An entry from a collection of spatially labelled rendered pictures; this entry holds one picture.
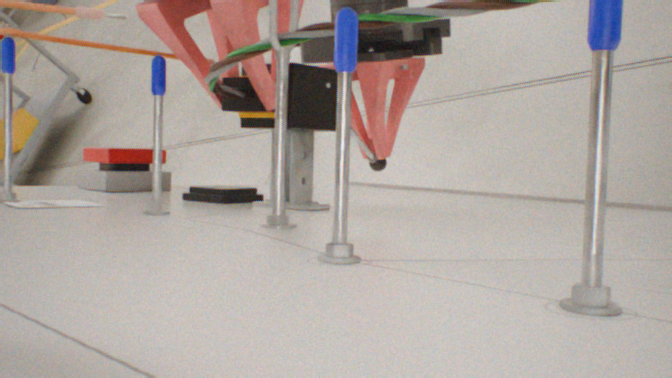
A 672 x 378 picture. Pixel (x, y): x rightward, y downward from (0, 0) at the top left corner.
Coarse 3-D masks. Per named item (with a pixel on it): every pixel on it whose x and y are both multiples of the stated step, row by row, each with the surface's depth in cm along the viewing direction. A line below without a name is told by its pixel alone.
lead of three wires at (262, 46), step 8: (264, 40) 36; (240, 48) 37; (248, 48) 37; (256, 48) 36; (264, 48) 36; (272, 48) 36; (232, 56) 38; (240, 56) 37; (248, 56) 37; (216, 64) 38; (224, 64) 38; (232, 64) 38; (216, 72) 39; (224, 72) 39; (208, 80) 40; (216, 80) 40; (208, 88) 41; (216, 88) 42; (224, 88) 43; (232, 88) 44; (224, 96) 43; (232, 96) 44; (240, 96) 44
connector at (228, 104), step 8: (224, 80) 45; (232, 80) 45; (240, 80) 45; (248, 80) 44; (240, 88) 45; (248, 88) 44; (248, 96) 44; (256, 96) 44; (224, 104) 45; (232, 104) 45; (240, 104) 45; (248, 104) 44; (256, 104) 44
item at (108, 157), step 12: (84, 156) 62; (96, 156) 60; (108, 156) 59; (120, 156) 59; (132, 156) 60; (144, 156) 60; (108, 168) 61; (120, 168) 60; (132, 168) 61; (144, 168) 62
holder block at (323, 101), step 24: (288, 72) 45; (312, 72) 47; (336, 72) 49; (288, 96) 46; (312, 96) 47; (336, 96) 49; (240, 120) 48; (264, 120) 47; (288, 120) 46; (312, 120) 47; (336, 120) 49
